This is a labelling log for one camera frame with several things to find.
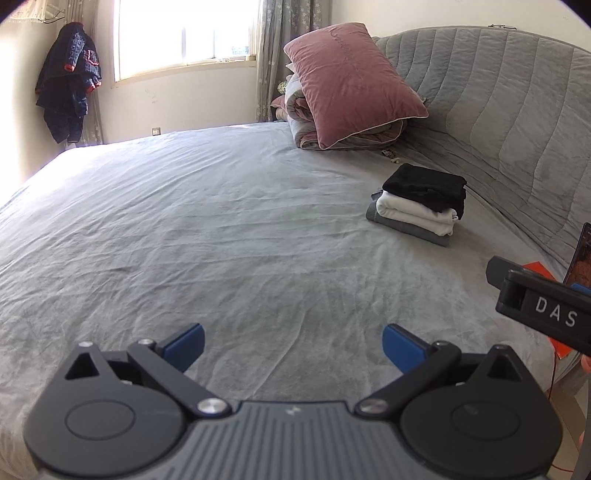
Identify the black T-shirt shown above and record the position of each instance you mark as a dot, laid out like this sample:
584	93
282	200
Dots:
425	184

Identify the smartphone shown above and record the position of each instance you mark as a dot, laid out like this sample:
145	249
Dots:
582	258

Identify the grey quilted headboard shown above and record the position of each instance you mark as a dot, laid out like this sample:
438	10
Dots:
508	115

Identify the white folded garment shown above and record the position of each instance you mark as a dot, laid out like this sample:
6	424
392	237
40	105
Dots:
415	214

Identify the large pink velvet pillow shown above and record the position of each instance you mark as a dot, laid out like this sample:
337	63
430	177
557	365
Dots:
355	83

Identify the white lace cover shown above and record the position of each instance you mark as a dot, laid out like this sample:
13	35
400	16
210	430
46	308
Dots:
39	11

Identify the window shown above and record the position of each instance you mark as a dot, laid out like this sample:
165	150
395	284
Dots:
184	37

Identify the small beaded item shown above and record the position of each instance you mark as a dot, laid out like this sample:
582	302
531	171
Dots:
392	157

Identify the grey star-print curtain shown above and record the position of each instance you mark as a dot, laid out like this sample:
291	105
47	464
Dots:
286	41
92	124

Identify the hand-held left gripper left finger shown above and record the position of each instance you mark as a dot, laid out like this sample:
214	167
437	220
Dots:
187	345

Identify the red card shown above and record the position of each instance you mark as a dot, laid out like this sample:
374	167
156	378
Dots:
538	268

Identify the dark blue hanging jacket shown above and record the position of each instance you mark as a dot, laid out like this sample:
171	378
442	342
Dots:
69	83

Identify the small dark pink pillow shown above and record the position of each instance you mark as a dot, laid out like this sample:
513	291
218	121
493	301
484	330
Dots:
279	108

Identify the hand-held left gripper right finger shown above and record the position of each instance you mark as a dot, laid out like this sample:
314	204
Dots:
400	347

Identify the green patterned item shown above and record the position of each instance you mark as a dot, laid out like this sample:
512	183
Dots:
281	86

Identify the grey bed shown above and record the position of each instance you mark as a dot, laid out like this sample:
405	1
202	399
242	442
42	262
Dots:
231	221

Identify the grey and pink folded quilt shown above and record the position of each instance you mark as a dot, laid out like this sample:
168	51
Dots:
300	120

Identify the grey folded garment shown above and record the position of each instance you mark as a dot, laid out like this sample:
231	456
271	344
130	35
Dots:
392	224

